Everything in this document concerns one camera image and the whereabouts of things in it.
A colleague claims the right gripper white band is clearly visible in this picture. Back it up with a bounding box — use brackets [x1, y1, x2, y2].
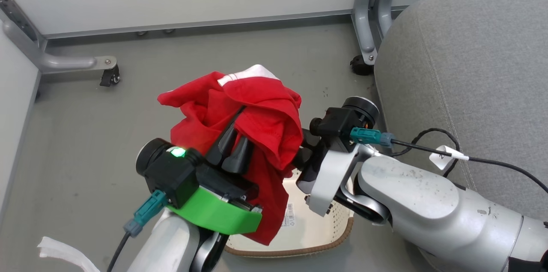
[292, 130, 369, 218]

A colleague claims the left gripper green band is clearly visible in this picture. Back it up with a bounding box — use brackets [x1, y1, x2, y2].
[166, 106, 263, 236]

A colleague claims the red and white garment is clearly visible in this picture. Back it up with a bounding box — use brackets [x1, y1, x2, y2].
[157, 64, 303, 246]

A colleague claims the cream laundry basket brown rim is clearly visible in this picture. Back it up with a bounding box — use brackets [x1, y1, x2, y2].
[224, 168, 354, 258]

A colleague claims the white barcode sticker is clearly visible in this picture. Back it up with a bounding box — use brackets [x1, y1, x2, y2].
[280, 203, 297, 228]

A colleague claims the black caster wheel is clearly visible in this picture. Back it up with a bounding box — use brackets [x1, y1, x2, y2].
[350, 55, 375, 77]

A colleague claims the grey double partition leg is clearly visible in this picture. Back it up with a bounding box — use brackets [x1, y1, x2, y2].
[351, 0, 402, 67]

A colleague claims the grey fabric sofa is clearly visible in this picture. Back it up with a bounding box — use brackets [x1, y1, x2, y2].
[374, 0, 548, 221]

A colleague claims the white fabric strip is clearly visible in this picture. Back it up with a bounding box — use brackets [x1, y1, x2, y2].
[37, 236, 100, 272]

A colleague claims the grey partition leg with caster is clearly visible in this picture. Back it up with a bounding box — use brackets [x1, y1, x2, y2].
[0, 0, 121, 88]

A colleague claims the right camera cable teal plug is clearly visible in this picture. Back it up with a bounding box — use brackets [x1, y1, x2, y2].
[350, 127, 548, 193]

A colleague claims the camera cable teal plug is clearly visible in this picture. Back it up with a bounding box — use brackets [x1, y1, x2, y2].
[106, 190, 168, 272]
[350, 127, 548, 193]

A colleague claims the left camera cable teal plug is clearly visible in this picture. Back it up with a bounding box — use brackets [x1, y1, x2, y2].
[106, 190, 168, 272]

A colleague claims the grey metal partition base rail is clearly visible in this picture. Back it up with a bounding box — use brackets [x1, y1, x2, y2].
[43, 5, 409, 40]

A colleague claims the white cable label tag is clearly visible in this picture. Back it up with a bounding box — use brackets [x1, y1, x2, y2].
[429, 145, 470, 170]

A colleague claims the thin black looped cable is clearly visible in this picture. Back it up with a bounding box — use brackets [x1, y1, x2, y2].
[390, 128, 462, 178]

